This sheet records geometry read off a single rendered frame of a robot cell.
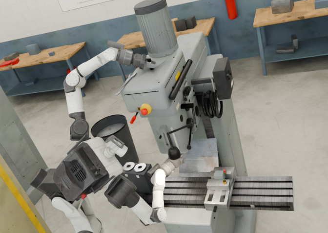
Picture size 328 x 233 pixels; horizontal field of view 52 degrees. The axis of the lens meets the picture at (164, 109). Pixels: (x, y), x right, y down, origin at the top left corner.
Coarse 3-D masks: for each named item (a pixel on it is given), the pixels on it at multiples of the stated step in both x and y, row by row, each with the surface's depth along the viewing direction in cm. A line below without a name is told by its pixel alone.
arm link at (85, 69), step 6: (90, 60) 194; (78, 66) 195; (84, 66) 193; (90, 66) 193; (96, 66) 194; (72, 72) 194; (78, 72) 194; (84, 72) 194; (90, 72) 196; (84, 78) 201; (78, 84) 193; (84, 84) 201
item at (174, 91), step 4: (188, 60) 216; (188, 64) 211; (184, 68) 206; (188, 68) 208; (184, 72) 203; (180, 76) 198; (184, 76) 200; (180, 80) 195; (176, 84) 191; (180, 84) 193; (172, 88) 190; (176, 88) 187; (172, 92) 184; (176, 92) 185; (172, 96) 182; (172, 100) 184
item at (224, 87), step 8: (216, 64) 218; (224, 64) 215; (216, 72) 210; (224, 72) 209; (216, 80) 213; (224, 80) 212; (232, 80) 229; (216, 88) 217; (224, 88) 215; (232, 88) 227; (224, 96) 218
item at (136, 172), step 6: (126, 162) 261; (132, 162) 259; (126, 168) 252; (132, 168) 251; (138, 168) 250; (144, 168) 247; (150, 168) 251; (126, 174) 250; (132, 174) 248; (138, 174) 245; (144, 174) 243; (132, 180) 252; (138, 180) 249; (144, 180) 246; (150, 180) 250; (138, 186) 253; (144, 186) 250; (150, 186) 250; (150, 192) 251
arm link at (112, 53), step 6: (108, 42) 192; (114, 42) 192; (108, 48) 189; (114, 48) 194; (120, 48) 193; (108, 54) 189; (114, 54) 189; (120, 54) 191; (114, 60) 193; (120, 60) 192
